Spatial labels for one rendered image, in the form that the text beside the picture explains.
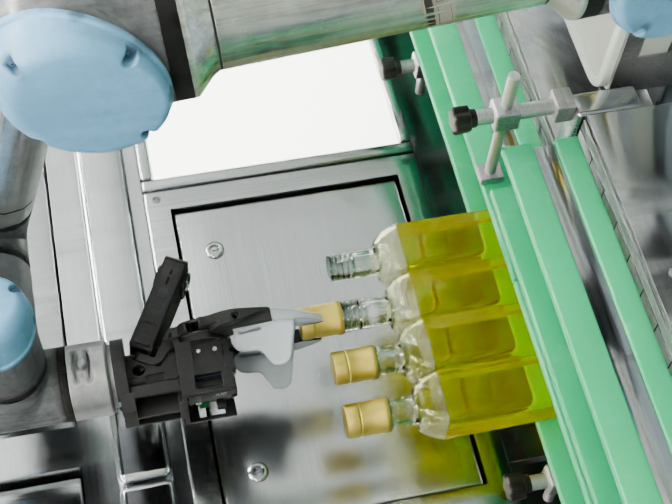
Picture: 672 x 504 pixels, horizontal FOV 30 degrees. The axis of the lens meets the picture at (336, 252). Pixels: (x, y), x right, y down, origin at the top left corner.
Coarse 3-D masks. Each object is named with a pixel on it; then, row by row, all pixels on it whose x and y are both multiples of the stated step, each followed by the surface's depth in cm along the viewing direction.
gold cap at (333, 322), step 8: (320, 304) 129; (328, 304) 128; (336, 304) 128; (320, 312) 127; (328, 312) 128; (336, 312) 128; (328, 320) 127; (336, 320) 127; (304, 328) 127; (312, 328) 127; (320, 328) 127; (328, 328) 127; (336, 328) 128; (344, 328) 128; (304, 336) 127; (312, 336) 128; (320, 336) 128
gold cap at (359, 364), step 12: (360, 348) 126; (372, 348) 125; (336, 360) 124; (348, 360) 125; (360, 360) 125; (372, 360) 125; (336, 372) 124; (348, 372) 124; (360, 372) 125; (372, 372) 125; (336, 384) 125
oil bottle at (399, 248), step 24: (456, 216) 133; (480, 216) 133; (384, 240) 131; (408, 240) 131; (432, 240) 131; (456, 240) 131; (480, 240) 131; (384, 264) 130; (408, 264) 130; (432, 264) 130
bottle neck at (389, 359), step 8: (392, 344) 127; (376, 352) 125; (384, 352) 125; (392, 352) 126; (384, 360) 125; (392, 360) 125; (400, 360) 125; (384, 368) 125; (392, 368) 126; (400, 368) 126
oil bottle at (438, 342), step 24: (456, 312) 127; (480, 312) 127; (504, 312) 127; (408, 336) 125; (432, 336) 125; (456, 336) 125; (480, 336) 125; (504, 336) 125; (528, 336) 126; (408, 360) 125; (432, 360) 124; (456, 360) 124; (480, 360) 125
